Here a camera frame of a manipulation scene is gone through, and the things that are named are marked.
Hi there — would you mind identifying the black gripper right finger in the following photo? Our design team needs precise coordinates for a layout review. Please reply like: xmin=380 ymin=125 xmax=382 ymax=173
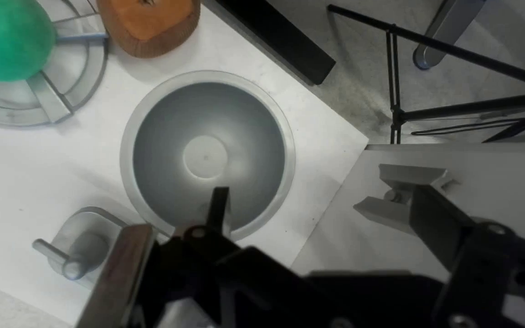
xmin=408 ymin=182 xmax=525 ymax=328

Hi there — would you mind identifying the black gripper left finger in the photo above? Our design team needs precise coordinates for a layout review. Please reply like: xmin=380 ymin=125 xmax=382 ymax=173
xmin=74 ymin=186 xmax=313 ymax=328

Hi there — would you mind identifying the white toy kitchen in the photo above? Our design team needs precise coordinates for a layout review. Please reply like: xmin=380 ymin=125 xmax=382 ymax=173
xmin=0 ymin=0 xmax=525 ymax=328

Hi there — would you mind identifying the gray toy sink bowl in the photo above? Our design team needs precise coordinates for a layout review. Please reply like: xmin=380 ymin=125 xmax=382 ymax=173
xmin=118 ymin=67 xmax=298 ymax=242

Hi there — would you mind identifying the black tripod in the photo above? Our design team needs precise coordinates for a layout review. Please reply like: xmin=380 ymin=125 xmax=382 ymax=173
xmin=324 ymin=3 xmax=525 ymax=147

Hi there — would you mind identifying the gray round plastic rack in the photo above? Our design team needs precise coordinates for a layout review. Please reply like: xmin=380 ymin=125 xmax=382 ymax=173
xmin=0 ymin=11 xmax=110 ymax=129

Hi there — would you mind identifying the brown wooden block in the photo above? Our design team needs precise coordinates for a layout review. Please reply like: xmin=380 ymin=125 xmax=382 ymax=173
xmin=94 ymin=0 xmax=202 ymax=60

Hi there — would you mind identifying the gray metal leg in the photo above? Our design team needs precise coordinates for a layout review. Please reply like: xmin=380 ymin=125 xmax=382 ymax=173
xmin=411 ymin=0 xmax=490 ymax=73

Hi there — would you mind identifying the green toy fruit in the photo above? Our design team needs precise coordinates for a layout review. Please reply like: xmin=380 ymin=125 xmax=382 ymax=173
xmin=0 ymin=0 xmax=58 ymax=84

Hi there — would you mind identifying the gray plastic bracket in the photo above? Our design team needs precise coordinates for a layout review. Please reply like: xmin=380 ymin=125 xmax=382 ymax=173
xmin=351 ymin=162 xmax=453 ymax=233

